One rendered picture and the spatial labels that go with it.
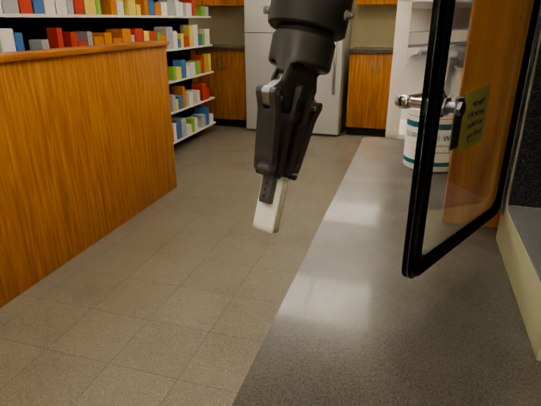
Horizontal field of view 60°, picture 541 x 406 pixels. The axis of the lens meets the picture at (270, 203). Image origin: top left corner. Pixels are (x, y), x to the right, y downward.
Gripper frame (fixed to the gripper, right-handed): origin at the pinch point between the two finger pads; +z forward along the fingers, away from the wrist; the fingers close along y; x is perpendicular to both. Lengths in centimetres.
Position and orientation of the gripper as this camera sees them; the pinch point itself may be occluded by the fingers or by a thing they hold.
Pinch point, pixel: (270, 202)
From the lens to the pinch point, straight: 57.7
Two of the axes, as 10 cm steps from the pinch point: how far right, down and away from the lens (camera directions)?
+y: -5.1, 0.4, -8.6
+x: 8.4, 2.5, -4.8
